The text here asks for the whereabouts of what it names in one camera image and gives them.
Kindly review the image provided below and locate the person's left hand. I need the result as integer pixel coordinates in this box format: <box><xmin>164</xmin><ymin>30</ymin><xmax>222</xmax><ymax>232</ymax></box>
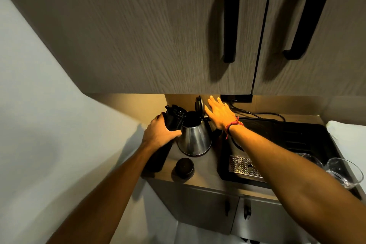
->
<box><xmin>142</xmin><ymin>112</ymin><xmax>182</xmax><ymax>153</ymax></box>

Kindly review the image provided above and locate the person's right hand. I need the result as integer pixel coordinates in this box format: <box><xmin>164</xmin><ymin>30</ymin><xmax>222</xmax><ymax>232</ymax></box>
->
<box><xmin>204</xmin><ymin>95</ymin><xmax>243</xmax><ymax>131</ymax></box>

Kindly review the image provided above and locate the black wall socket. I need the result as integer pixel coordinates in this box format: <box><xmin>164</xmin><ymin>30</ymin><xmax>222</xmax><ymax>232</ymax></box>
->
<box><xmin>220</xmin><ymin>94</ymin><xmax>253</xmax><ymax>104</ymax></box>

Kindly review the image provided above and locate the black power cable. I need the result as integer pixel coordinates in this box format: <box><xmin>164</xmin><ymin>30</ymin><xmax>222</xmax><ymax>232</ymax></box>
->
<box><xmin>228</xmin><ymin>103</ymin><xmax>286</xmax><ymax>123</ymax></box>

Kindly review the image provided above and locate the stainless steel electric kettle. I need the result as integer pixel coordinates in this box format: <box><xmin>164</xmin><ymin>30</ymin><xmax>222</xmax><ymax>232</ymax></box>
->
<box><xmin>176</xmin><ymin>96</ymin><xmax>214</xmax><ymax>157</ymax></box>

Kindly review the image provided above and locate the red thread bracelet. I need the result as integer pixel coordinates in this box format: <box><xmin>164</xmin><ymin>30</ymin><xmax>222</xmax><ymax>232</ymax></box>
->
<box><xmin>224</xmin><ymin>116</ymin><xmax>245</xmax><ymax>140</ymax></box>

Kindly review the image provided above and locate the straight black cabinet handle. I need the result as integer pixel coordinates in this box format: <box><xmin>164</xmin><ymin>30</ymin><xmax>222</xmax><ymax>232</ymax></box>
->
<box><xmin>283</xmin><ymin>0</ymin><xmax>340</xmax><ymax>61</ymax></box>
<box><xmin>222</xmin><ymin>0</ymin><xmax>242</xmax><ymax>64</ymax></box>

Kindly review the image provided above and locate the perforated metal drip grate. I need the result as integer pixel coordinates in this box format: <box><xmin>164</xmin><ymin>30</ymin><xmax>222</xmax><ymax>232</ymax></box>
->
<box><xmin>228</xmin><ymin>155</ymin><xmax>267</xmax><ymax>183</ymax></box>

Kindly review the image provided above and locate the narrow wooden wall cabinet door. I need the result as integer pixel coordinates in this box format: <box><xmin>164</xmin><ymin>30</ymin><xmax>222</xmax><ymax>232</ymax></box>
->
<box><xmin>253</xmin><ymin>0</ymin><xmax>366</xmax><ymax>97</ymax></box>

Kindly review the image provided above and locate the person's left forearm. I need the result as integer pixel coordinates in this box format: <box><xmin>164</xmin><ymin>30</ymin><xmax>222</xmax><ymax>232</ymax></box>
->
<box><xmin>46</xmin><ymin>140</ymin><xmax>161</xmax><ymax>244</ymax></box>

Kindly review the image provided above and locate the black coffee machine tray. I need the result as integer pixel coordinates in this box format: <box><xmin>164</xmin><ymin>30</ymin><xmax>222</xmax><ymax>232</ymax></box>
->
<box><xmin>217</xmin><ymin>117</ymin><xmax>364</xmax><ymax>199</ymax></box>

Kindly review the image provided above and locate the person's right forearm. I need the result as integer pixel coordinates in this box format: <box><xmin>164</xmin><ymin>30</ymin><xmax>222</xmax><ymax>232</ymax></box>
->
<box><xmin>229</xmin><ymin>123</ymin><xmax>366</xmax><ymax>244</ymax></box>

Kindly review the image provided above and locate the black round bottle cap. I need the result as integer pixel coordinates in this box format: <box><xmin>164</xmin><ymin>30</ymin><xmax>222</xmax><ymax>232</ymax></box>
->
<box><xmin>174</xmin><ymin>157</ymin><xmax>196</xmax><ymax>180</ymax></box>

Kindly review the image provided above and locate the white cloth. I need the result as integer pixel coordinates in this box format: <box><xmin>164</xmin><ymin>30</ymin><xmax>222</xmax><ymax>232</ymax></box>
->
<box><xmin>326</xmin><ymin>120</ymin><xmax>366</xmax><ymax>193</ymax></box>

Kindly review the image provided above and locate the wide wooden wall cabinet door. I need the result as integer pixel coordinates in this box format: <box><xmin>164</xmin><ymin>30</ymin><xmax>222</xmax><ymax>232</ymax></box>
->
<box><xmin>0</xmin><ymin>0</ymin><xmax>275</xmax><ymax>95</ymax></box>

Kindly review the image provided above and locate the grey base cabinet door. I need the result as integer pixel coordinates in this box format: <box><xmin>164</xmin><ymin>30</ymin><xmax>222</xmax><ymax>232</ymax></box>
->
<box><xmin>230</xmin><ymin>196</ymin><xmax>316</xmax><ymax>244</ymax></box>
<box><xmin>147</xmin><ymin>177</ymin><xmax>240</xmax><ymax>236</ymax></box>

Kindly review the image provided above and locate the black drinking bottle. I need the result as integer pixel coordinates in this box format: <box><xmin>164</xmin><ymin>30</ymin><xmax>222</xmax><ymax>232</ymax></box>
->
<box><xmin>144</xmin><ymin>104</ymin><xmax>188</xmax><ymax>173</ymax></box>

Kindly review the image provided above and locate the clear drinking glass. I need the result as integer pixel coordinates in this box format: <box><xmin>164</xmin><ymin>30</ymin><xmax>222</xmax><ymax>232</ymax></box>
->
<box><xmin>324</xmin><ymin>157</ymin><xmax>364</xmax><ymax>190</ymax></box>
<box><xmin>296</xmin><ymin>152</ymin><xmax>324</xmax><ymax>169</ymax></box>

